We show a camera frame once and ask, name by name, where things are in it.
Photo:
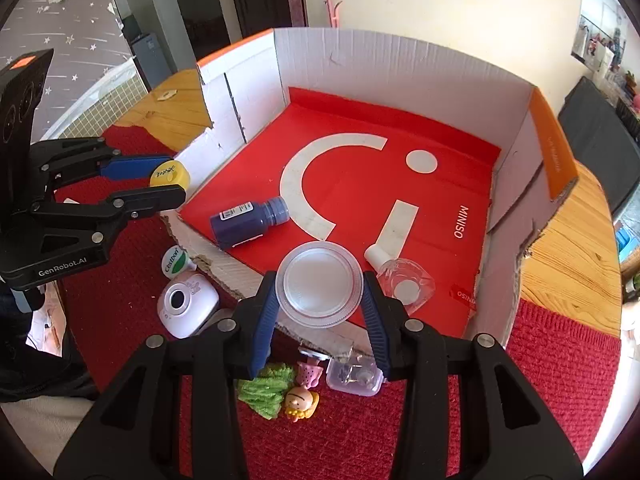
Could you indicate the green and white round tin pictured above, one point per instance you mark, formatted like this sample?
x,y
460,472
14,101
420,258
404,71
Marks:
x,y
175,260

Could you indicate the clear perfume bottle white cap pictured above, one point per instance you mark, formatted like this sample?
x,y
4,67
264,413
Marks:
x,y
405,280

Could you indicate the small cream sticker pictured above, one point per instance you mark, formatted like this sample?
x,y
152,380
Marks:
x,y
166,95

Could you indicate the white rounded small device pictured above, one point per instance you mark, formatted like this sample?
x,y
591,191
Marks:
x,y
187,310

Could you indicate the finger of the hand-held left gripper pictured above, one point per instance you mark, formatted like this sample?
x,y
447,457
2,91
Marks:
x,y
132,166
150,199

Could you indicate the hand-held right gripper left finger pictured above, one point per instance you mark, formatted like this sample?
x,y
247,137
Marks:
x,y
265,322

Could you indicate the small clear plastic case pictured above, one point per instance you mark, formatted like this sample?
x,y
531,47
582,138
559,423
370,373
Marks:
x,y
350,380

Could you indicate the clear round plastic dish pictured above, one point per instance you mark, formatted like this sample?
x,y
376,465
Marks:
x,y
320,285

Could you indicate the grey-blue water dispenser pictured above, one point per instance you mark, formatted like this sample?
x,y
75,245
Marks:
x,y
150,60

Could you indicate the pink coat rack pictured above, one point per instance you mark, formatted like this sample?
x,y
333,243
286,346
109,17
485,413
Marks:
x,y
331,10

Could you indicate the cluttered toy shelf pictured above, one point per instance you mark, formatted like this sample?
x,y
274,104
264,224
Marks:
x,y
600,45

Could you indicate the pink and yellow doll toy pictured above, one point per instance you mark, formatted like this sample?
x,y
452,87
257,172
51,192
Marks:
x,y
300,400

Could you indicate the green yarn ball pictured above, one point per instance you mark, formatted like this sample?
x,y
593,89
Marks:
x,y
265,392

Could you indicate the yellow round jar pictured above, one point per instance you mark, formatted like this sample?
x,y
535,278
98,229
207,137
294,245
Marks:
x,y
172,174

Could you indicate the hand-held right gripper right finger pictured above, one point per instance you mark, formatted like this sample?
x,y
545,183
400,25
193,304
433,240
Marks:
x,y
374,325

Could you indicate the orange cardboard box red bottom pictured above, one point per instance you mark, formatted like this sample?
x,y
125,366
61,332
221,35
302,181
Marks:
x,y
350,185

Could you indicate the red knitted mat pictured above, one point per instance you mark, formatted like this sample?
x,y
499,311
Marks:
x,y
550,360

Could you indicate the dark blue bottle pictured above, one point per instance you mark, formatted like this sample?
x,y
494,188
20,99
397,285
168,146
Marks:
x,y
240,222

